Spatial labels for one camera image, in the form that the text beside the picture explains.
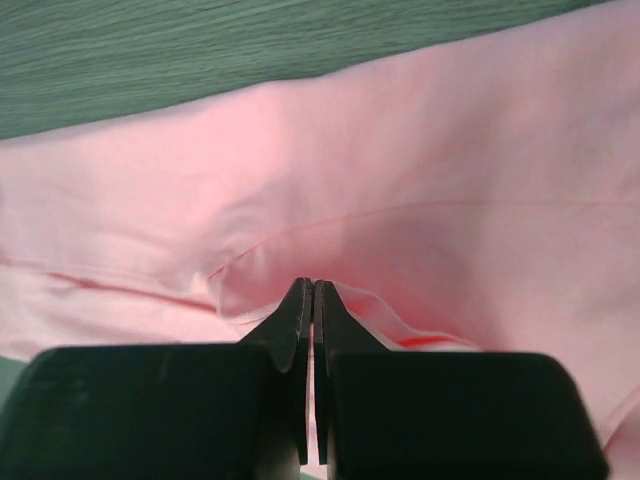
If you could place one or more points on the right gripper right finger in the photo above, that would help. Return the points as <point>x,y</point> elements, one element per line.
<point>384,414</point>

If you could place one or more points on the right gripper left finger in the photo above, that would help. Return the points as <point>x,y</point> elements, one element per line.
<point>167,411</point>

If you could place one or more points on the light pink t shirt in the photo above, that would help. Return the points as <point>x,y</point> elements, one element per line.
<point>480,194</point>

